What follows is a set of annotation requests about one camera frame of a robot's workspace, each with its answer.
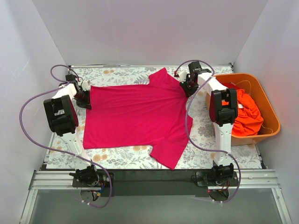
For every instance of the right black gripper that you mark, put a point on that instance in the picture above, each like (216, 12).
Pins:
(187, 88)

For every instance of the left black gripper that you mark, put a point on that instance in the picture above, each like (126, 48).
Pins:
(84, 101)

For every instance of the magenta t shirt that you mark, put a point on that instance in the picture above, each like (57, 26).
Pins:
(138, 115)

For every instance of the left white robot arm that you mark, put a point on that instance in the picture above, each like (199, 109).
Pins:
(63, 121)

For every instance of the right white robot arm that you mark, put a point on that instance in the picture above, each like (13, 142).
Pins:
(222, 112)

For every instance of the orange plastic basket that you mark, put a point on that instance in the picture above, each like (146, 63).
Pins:
(251, 85)

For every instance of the orange t shirt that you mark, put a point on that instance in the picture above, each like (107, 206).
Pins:
(249, 119)

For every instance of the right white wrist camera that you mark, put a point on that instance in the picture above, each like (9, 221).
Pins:
(181, 75)

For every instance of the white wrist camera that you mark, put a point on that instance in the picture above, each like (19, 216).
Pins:
(85, 85)
(181, 75)

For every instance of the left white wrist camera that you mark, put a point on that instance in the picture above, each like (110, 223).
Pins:
(85, 85)

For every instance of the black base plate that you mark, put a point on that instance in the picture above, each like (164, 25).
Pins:
(160, 182)

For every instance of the aluminium frame rail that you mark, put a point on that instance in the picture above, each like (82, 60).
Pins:
(258, 200)

